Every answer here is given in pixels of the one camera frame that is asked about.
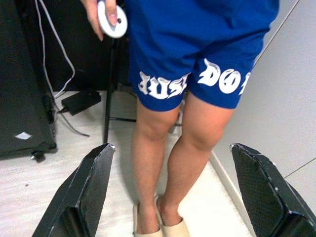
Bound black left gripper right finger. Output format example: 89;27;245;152
230;142;316;237

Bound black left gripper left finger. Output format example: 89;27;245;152
32;142;116;237

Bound white round controller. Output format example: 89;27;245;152
96;0;128;39

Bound person's right hand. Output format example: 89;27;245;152
81;0;119;41

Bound person's right leg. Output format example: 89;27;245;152
130;93;183;230

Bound person's leg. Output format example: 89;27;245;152
130;93;183;230
158;91;235;227

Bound black power adapter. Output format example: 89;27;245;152
58;89;102;117

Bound beige slipper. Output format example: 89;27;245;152
154;195;191;237
132;201;163;237

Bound black stand pole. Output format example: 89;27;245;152
103;37;137;144

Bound person's left leg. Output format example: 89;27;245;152
158;91;235;227

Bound black cabinet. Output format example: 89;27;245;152
0;0;58;161

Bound blue printed shorts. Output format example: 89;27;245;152
124;0;281;112

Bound white cable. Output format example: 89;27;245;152
38;0;76;98
34;0;91;137

